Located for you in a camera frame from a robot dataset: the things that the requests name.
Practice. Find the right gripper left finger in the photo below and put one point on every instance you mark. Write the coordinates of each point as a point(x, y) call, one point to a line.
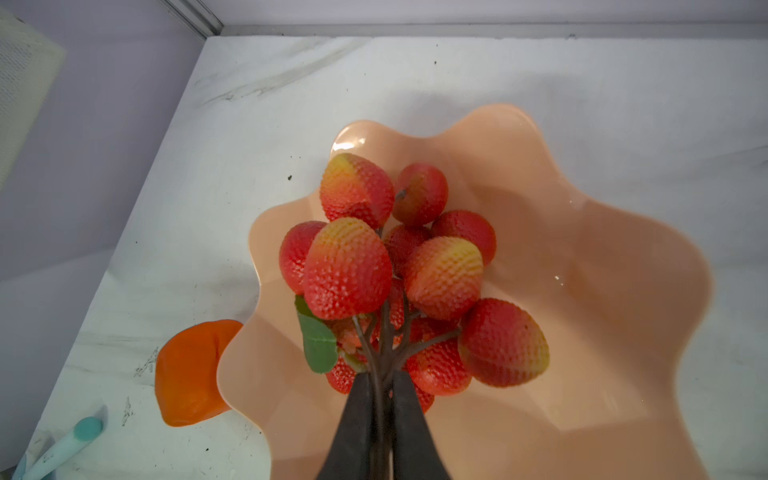
point(349, 456)

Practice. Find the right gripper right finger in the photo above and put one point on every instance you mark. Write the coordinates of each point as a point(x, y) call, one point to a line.
point(415, 456)

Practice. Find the teal finger of the left gripper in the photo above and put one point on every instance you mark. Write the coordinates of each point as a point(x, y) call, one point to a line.
point(82, 435)

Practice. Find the orange fake fruit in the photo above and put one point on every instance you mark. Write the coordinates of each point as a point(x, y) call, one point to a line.
point(186, 385)

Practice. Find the red lychee bunch with leaf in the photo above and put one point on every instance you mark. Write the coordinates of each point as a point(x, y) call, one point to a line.
point(390, 280)

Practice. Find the pink scalloped fruit bowl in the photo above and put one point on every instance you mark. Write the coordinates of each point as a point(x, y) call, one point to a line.
point(617, 296)

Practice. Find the white mesh two-tier shelf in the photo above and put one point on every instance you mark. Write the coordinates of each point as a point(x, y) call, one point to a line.
point(30, 63)

